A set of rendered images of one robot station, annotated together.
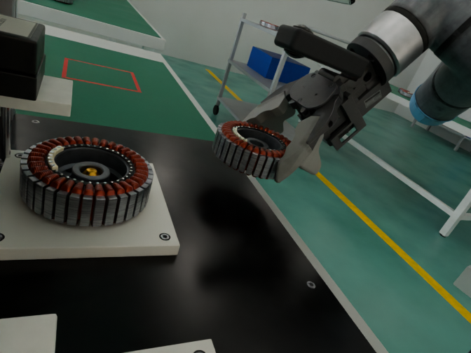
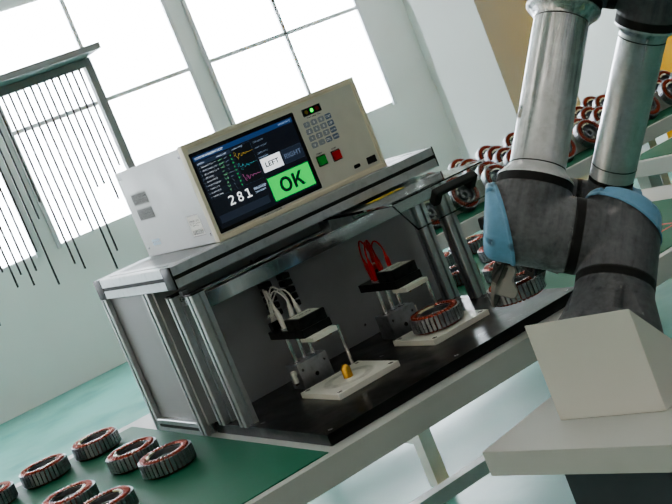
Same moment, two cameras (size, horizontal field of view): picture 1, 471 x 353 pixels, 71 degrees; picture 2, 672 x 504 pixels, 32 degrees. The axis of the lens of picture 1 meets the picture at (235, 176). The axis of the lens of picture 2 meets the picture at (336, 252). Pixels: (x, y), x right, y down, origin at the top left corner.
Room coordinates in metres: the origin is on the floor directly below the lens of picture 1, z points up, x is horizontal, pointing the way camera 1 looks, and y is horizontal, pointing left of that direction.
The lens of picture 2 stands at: (0.17, -2.25, 1.32)
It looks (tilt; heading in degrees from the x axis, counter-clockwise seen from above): 8 degrees down; 91
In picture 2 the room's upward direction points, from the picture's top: 22 degrees counter-clockwise
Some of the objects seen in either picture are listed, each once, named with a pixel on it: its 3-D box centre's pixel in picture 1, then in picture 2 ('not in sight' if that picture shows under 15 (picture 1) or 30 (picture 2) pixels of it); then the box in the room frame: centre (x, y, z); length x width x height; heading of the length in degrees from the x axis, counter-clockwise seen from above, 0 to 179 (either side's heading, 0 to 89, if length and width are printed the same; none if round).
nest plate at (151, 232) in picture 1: (87, 198); (440, 327); (0.26, 0.13, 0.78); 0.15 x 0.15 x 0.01; 31
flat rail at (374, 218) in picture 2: not in sight; (325, 242); (0.11, 0.15, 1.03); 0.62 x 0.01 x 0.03; 31
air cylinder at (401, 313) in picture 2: not in sight; (398, 320); (0.19, 0.25, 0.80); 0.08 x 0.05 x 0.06; 31
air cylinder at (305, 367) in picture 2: not in sight; (309, 369); (-0.02, 0.13, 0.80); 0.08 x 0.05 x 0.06; 31
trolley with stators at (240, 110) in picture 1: (276, 85); not in sight; (2.95, -0.07, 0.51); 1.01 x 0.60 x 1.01; 31
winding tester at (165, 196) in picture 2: not in sight; (247, 169); (0.00, 0.35, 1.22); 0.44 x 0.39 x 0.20; 31
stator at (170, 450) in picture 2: not in sight; (166, 459); (-0.33, -0.02, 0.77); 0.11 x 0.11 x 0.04
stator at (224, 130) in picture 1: (255, 148); (516, 288); (0.42, -0.01, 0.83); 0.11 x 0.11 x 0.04
